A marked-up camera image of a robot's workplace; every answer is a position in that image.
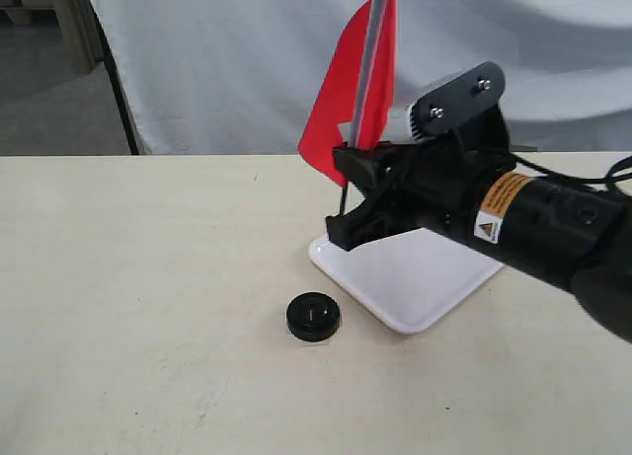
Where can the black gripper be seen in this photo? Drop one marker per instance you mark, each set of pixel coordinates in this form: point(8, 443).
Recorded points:
point(458, 183)

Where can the red flag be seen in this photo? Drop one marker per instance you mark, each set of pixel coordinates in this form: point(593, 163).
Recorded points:
point(357, 92)

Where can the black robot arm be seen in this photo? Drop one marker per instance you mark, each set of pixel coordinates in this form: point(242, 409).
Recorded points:
point(572, 237)

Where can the black round cap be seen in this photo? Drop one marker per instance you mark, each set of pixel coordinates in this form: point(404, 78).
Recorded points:
point(313, 316)

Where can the white square plastic tray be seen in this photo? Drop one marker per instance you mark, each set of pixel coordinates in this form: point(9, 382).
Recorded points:
point(409, 281)

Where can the white backdrop cloth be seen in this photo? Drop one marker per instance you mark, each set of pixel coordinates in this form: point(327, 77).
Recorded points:
point(241, 76)

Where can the black backdrop stand pole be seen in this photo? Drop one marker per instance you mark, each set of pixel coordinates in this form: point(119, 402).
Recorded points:
point(112, 71)

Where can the beige cabinet in background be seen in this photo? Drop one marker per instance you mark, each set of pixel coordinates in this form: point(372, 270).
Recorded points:
point(80, 33)

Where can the wrist camera with black bracket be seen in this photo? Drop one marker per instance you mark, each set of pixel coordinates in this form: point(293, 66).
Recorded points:
point(449, 103)

